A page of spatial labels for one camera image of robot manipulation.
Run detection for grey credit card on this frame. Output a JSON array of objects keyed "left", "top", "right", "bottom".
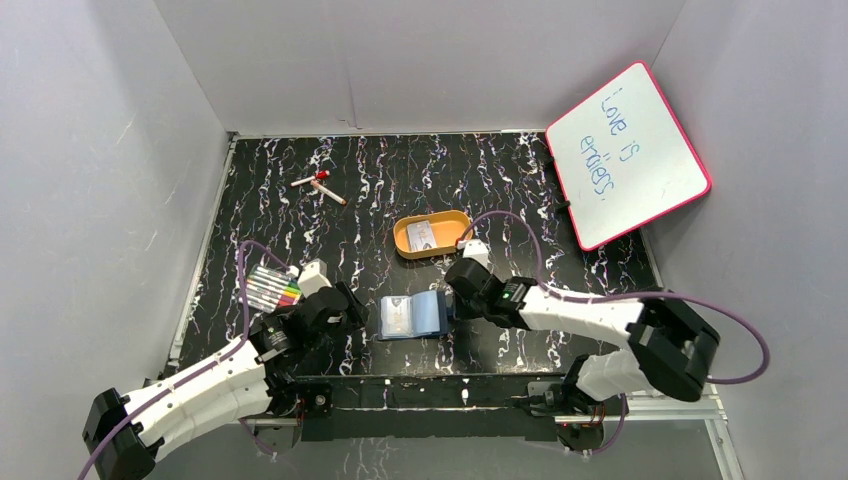
[
  {"left": 381, "top": 296, "right": 413, "bottom": 338},
  {"left": 406, "top": 220, "right": 437, "bottom": 252}
]

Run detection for navy blue card holder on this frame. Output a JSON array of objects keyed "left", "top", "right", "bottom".
[{"left": 378, "top": 290, "right": 454, "bottom": 341}]

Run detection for orange oval tray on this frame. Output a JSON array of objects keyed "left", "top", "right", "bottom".
[{"left": 393, "top": 210, "right": 472, "bottom": 260}]

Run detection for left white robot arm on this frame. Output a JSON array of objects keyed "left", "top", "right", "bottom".
[{"left": 82, "top": 281, "right": 368, "bottom": 479}]

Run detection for colourful marker pen set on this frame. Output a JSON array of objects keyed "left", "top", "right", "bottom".
[{"left": 245, "top": 265, "right": 303, "bottom": 313}]

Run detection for white marker pen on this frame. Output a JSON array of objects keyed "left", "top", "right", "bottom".
[{"left": 310, "top": 180, "right": 347, "bottom": 205}]

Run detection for red capped marker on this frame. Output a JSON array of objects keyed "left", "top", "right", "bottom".
[{"left": 290, "top": 170, "right": 330, "bottom": 188}]

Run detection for pink framed whiteboard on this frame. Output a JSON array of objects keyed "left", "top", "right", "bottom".
[{"left": 545, "top": 61, "right": 712, "bottom": 251}]

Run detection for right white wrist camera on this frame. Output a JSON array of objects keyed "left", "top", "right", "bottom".
[{"left": 457, "top": 239, "right": 491, "bottom": 269}]

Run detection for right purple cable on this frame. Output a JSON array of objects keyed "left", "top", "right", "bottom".
[{"left": 457, "top": 211, "right": 772, "bottom": 386}]

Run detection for purple cable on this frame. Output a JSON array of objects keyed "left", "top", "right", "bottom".
[
  {"left": 457, "top": 211, "right": 772, "bottom": 386},
  {"left": 76, "top": 240, "right": 303, "bottom": 480}
]

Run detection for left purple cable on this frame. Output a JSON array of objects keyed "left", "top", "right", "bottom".
[{"left": 76, "top": 240, "right": 303, "bottom": 480}]

